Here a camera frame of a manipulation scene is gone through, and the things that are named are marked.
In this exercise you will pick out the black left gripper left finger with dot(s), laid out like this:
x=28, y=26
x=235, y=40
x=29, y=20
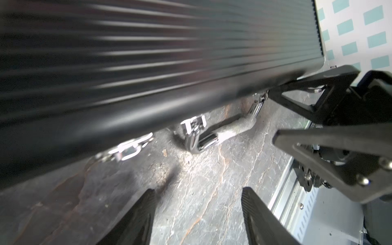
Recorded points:
x=135, y=228

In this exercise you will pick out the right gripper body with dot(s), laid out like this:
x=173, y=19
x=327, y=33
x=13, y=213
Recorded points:
x=369, y=102

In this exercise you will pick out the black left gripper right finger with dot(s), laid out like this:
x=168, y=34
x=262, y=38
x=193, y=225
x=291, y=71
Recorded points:
x=261, y=225

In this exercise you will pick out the black poker case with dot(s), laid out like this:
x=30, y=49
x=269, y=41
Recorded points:
x=79, y=77

